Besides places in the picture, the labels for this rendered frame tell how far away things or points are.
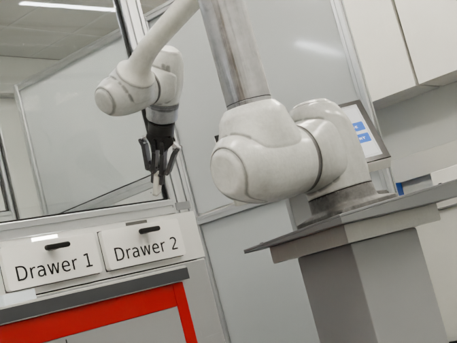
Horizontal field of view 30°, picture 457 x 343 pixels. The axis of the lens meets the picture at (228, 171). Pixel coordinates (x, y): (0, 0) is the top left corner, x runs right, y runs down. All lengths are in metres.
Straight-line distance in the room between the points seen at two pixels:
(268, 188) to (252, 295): 2.12
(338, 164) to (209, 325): 0.86
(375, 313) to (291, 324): 1.94
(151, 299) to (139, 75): 0.71
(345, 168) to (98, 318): 0.66
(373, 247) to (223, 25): 0.58
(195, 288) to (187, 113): 1.59
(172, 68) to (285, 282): 1.68
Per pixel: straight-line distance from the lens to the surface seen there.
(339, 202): 1.90
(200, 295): 2.57
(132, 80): 2.17
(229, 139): 1.77
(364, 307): 1.85
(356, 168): 1.92
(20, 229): 2.24
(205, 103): 3.94
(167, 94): 2.29
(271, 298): 3.80
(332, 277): 1.90
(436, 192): 1.90
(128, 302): 1.63
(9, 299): 1.86
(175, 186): 2.59
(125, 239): 2.40
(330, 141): 1.89
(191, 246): 2.58
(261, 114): 1.78
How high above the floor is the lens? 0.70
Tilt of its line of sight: 7 degrees up
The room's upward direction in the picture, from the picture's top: 15 degrees counter-clockwise
